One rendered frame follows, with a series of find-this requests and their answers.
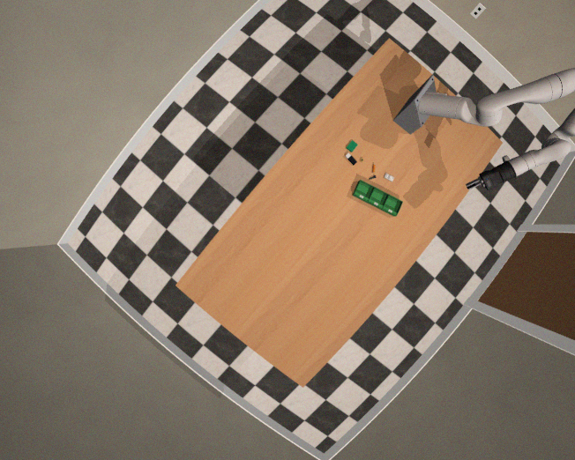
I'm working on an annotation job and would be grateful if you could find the green three-compartment bin rack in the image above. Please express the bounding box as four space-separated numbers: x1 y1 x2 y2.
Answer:
352 180 403 217

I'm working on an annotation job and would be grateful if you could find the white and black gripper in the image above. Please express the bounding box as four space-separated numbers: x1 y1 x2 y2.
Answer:
466 156 528 190

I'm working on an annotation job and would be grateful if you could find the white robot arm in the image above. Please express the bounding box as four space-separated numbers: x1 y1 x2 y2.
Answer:
419 68 575 170

